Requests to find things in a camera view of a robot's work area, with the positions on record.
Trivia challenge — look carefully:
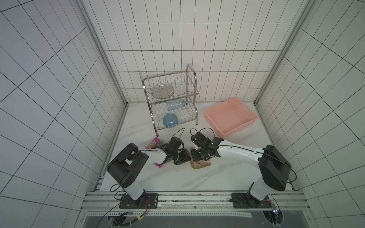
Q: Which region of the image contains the orange striped square dishcloth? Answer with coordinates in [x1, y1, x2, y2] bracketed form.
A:
[188, 147, 212, 170]

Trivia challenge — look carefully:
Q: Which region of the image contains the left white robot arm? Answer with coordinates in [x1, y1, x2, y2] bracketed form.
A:
[106, 136, 191, 203]

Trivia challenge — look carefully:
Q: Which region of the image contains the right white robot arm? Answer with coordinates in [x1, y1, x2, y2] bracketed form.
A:
[191, 133, 292, 201]

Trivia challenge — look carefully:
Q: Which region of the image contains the purple snack packet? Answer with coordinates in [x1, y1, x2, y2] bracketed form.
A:
[144, 137, 166, 168]

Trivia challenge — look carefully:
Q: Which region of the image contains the blue bowl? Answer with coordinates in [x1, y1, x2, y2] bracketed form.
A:
[163, 113, 179, 127]

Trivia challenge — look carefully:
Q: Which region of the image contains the pink plastic basket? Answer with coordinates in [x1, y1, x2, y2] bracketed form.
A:
[204, 97, 259, 139]

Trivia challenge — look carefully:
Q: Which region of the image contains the steel two-tier dish rack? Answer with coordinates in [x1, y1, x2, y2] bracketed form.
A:
[139, 64, 199, 136]

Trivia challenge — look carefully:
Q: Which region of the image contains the round metal mesh strainer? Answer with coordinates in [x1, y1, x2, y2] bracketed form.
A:
[151, 84, 175, 100]

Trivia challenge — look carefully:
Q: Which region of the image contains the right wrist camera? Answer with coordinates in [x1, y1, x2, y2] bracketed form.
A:
[191, 132, 211, 148]

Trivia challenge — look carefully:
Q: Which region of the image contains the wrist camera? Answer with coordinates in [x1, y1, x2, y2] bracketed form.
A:
[191, 132, 211, 148]
[168, 136, 184, 151]

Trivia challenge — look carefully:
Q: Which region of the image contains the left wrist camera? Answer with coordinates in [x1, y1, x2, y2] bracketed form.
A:
[168, 136, 184, 151]

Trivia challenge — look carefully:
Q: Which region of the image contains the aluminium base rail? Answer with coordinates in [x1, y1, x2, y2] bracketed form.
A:
[76, 191, 317, 228]

